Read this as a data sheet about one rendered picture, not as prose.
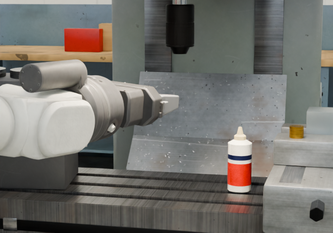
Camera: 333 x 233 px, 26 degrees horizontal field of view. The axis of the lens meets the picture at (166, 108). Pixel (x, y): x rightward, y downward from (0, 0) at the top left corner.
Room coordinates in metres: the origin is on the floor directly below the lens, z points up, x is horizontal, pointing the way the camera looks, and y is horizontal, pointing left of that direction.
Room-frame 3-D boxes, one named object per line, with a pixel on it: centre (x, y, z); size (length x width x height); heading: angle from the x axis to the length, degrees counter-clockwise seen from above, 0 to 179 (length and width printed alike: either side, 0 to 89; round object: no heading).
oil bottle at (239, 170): (1.19, -0.12, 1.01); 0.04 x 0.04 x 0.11
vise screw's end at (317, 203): (0.93, -0.20, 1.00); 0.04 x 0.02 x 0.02; 165
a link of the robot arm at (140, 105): (0.99, 0.09, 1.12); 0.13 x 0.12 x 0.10; 63
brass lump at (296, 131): (1.10, -0.20, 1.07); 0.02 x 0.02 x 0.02
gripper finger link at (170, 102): (1.04, 0.00, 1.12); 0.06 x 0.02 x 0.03; 153
